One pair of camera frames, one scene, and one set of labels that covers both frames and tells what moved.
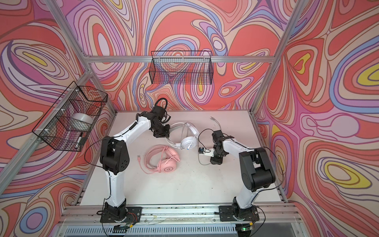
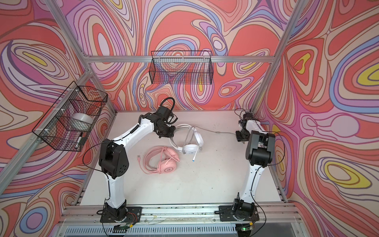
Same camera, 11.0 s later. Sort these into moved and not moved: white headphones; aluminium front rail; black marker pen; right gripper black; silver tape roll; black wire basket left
Moved: right gripper black; white headphones
Not moved: black wire basket left; aluminium front rail; silver tape roll; black marker pen
